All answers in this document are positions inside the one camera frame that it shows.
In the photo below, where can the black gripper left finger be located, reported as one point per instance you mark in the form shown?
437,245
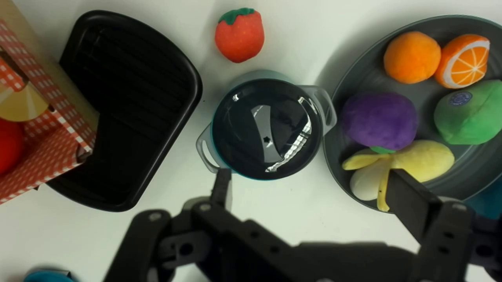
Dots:
222,189

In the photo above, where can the green plush fruit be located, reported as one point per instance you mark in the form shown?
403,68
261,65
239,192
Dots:
472,115

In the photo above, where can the yellow plush banana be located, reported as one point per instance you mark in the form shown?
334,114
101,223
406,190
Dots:
425,159

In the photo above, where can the large red plush ball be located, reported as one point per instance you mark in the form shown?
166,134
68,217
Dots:
10,146

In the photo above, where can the purple plush fruit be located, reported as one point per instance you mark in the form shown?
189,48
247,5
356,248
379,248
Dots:
379,121

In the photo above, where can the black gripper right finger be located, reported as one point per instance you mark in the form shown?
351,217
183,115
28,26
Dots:
418,209

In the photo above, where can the orange plush fruit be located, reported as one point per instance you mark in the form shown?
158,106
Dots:
412,57

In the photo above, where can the yellow plush slice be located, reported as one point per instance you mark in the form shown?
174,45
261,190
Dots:
21,104

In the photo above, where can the plush orange slice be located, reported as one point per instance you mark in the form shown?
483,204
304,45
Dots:
464,62

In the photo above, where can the teal round container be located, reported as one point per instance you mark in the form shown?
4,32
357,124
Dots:
50,276

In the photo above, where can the red checkered basket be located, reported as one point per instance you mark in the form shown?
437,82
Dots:
53,142

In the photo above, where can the dark grey round plate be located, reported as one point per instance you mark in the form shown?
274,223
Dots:
367,68

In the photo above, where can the red plush strawberry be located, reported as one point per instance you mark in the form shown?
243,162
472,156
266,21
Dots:
239,37

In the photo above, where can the black ribbed tray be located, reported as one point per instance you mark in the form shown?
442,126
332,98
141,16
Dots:
131,104

